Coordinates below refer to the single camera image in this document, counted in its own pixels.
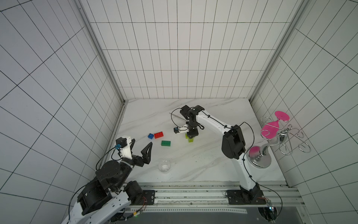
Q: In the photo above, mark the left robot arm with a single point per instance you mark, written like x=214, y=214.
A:
x=109, y=197

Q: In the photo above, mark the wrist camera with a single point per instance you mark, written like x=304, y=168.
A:
x=182, y=129
x=123, y=144

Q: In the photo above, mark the pink wine glass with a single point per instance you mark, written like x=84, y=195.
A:
x=270, y=130
x=282, y=116

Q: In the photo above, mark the pink wine glass upper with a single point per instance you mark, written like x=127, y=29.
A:
x=282, y=116

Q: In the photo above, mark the clear glass cup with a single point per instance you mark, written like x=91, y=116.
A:
x=164, y=166

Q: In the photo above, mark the blue lego brick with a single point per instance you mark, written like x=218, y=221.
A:
x=150, y=136

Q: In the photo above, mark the aluminium mounting rail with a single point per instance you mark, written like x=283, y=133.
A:
x=216, y=197

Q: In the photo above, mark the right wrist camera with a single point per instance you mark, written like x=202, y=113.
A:
x=182, y=129

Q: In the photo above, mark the pink wine glass lower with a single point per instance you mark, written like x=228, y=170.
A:
x=270, y=130

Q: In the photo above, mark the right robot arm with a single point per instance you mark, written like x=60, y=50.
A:
x=233, y=145

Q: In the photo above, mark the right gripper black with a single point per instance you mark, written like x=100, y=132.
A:
x=191, y=132

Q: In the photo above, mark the chrome glass holder stand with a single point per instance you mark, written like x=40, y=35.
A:
x=287, y=139

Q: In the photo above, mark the metal fork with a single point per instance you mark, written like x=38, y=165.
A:
x=177, y=116

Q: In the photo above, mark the dark green lego brick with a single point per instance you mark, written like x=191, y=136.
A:
x=166, y=143

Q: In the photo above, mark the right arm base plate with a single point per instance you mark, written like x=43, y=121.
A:
x=236, y=197

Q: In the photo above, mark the red lego brick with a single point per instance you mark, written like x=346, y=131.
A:
x=158, y=135

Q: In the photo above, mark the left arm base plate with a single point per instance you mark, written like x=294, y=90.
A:
x=147, y=197

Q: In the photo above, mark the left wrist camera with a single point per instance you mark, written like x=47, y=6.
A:
x=123, y=144

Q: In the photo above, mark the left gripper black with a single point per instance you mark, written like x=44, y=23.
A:
x=147, y=159

